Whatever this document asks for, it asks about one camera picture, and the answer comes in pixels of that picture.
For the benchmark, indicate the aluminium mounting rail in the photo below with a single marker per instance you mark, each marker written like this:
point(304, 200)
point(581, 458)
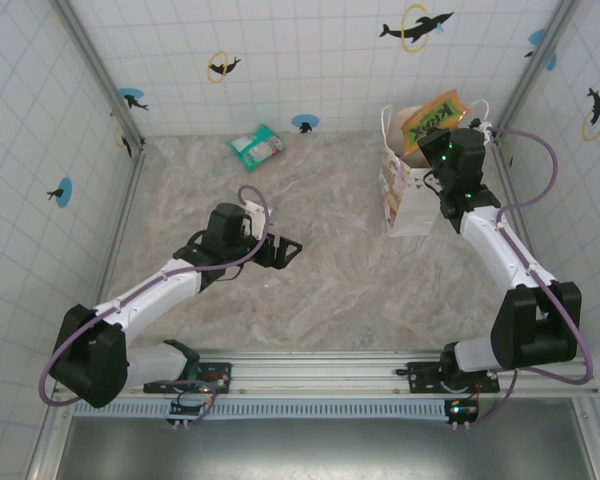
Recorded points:
point(305, 372)

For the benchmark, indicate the teal snack packet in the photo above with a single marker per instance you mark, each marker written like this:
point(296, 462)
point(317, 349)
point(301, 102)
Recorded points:
point(255, 147)

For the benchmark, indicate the orange Krax chips packet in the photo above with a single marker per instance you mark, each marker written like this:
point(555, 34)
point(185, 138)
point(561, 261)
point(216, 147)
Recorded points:
point(430, 117)

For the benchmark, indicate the aluminium corner post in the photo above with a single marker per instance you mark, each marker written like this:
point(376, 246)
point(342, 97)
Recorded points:
point(96, 65)
point(560, 20)

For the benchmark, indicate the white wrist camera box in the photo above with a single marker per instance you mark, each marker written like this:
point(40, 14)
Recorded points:
point(255, 215)
point(486, 131)

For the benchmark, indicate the blue circle dolphin sticker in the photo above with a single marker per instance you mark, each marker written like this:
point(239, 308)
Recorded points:
point(305, 124)
point(537, 37)
point(62, 192)
point(132, 99)

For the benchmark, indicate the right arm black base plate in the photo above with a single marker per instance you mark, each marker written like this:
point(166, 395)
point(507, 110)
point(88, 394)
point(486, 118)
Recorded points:
point(420, 372)

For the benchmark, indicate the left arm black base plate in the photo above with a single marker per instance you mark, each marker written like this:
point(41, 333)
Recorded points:
point(220, 372)

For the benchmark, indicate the dolphin sticker behind post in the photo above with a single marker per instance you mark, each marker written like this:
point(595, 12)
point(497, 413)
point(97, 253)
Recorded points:
point(126, 145)

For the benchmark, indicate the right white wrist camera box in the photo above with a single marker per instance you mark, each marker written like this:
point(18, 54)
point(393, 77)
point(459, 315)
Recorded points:
point(486, 131)

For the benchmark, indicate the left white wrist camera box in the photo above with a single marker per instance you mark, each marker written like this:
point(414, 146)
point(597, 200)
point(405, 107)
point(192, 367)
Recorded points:
point(255, 215)

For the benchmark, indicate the patterned white paper bag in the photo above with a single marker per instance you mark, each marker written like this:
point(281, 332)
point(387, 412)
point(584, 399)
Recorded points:
point(405, 210)

